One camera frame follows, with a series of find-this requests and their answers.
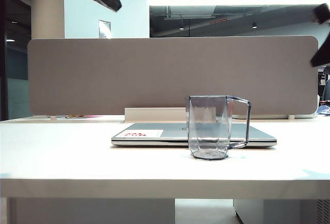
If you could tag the transparent faceted water cup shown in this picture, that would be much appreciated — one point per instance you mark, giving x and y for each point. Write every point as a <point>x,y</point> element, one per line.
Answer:
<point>206,131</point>

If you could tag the white under-desk cabinet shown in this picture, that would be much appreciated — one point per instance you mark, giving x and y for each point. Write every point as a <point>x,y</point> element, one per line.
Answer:
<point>283,212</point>

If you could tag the framed wall poster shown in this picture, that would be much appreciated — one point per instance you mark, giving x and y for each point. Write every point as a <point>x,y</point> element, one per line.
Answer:
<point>105,28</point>

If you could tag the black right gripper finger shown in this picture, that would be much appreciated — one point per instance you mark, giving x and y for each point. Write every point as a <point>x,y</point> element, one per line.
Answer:
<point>323,57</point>

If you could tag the brown fabric desk divider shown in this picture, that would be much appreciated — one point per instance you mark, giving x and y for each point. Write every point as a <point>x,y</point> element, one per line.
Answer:
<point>154,74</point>

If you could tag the silver closed laptop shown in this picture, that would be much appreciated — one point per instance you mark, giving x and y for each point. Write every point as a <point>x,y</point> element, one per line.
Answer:
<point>154,141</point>

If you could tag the white desk support panel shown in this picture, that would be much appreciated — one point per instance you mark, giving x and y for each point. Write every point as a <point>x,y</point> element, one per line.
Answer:
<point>90,212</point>

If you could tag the blue cloth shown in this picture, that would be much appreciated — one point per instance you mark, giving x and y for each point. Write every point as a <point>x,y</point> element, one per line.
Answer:
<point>324,110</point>

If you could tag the white flat device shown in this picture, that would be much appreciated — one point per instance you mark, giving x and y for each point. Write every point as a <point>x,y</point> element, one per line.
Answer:
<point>270,116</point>

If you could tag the seated person in background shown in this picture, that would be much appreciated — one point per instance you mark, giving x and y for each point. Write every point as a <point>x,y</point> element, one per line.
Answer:
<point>327,84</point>

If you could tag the white laptop sticker red print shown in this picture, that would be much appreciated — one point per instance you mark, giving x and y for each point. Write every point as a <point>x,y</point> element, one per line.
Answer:
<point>154,133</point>

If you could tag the red ceiling sign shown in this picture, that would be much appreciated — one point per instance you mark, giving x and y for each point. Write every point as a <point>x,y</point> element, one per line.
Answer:
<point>218,21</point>

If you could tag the long white ceiling light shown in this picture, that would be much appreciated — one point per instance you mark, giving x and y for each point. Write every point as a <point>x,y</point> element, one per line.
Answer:
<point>232,1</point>

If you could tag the pink and orange papers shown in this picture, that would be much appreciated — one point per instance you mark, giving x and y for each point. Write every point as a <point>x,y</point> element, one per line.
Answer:
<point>82,116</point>

